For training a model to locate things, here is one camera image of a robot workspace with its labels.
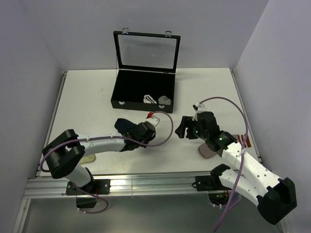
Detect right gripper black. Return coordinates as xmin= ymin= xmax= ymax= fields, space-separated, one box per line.
xmin=174 ymin=116 xmax=208 ymax=140

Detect navy blue sock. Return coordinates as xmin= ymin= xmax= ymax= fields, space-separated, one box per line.
xmin=114 ymin=118 xmax=137 ymax=133

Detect grey sock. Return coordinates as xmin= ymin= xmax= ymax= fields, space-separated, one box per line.
xmin=158 ymin=96 xmax=172 ymax=105

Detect white sock with dark stripes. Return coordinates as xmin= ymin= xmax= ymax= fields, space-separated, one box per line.
xmin=143 ymin=95 xmax=157 ymax=104

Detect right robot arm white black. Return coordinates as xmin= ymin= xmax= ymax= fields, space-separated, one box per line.
xmin=175 ymin=111 xmax=297 ymax=225

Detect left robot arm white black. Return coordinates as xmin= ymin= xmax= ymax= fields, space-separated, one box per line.
xmin=42 ymin=118 xmax=159 ymax=194

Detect mauve sock with red stripes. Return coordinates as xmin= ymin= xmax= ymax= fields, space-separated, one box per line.
xmin=198 ymin=133 xmax=252 ymax=160

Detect pale yellow sock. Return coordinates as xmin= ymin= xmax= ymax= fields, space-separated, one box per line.
xmin=81 ymin=154 xmax=96 ymax=164

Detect black display case with glass lid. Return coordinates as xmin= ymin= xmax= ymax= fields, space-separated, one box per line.
xmin=110 ymin=28 xmax=181 ymax=113

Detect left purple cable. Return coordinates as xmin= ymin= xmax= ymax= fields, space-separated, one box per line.
xmin=40 ymin=111 xmax=174 ymax=215

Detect purple cable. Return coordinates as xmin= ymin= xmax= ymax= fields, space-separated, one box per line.
xmin=198 ymin=97 xmax=249 ymax=233
xmin=40 ymin=111 xmax=174 ymax=215

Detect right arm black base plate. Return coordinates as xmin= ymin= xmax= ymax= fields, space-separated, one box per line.
xmin=192 ymin=175 xmax=219 ymax=192

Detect aluminium rail frame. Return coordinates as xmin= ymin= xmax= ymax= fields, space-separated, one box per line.
xmin=14 ymin=69 xmax=292 ymax=233

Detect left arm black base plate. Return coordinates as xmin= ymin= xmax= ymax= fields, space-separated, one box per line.
xmin=66 ymin=179 xmax=110 ymax=196

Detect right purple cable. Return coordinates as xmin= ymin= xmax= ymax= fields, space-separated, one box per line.
xmin=198 ymin=97 xmax=249 ymax=233

